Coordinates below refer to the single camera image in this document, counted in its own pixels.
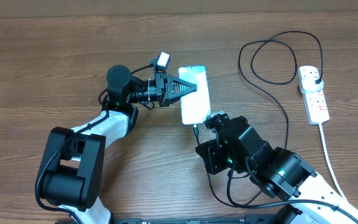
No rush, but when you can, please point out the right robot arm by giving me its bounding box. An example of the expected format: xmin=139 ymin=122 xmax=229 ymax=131
xmin=196 ymin=113 xmax=358 ymax=223

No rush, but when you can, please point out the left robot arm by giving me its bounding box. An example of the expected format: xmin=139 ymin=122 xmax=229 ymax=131
xmin=35 ymin=65 xmax=197 ymax=223

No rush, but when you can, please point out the black USB charging cable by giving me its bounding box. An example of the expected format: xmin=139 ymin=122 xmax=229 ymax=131
xmin=193 ymin=30 xmax=324 ymax=208

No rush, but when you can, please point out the white charger plug adapter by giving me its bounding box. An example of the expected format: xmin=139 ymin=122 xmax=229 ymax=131
xmin=299 ymin=77 xmax=324 ymax=94

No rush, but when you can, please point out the blue Samsung Galaxy smartphone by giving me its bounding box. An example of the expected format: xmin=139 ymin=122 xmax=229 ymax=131
xmin=178 ymin=65 xmax=211 ymax=125

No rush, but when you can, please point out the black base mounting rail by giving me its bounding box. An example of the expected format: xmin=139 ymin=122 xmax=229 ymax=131
xmin=54 ymin=213 xmax=301 ymax=224

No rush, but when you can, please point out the white power strip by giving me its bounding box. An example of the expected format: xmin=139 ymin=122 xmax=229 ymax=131
xmin=297 ymin=65 xmax=330 ymax=125

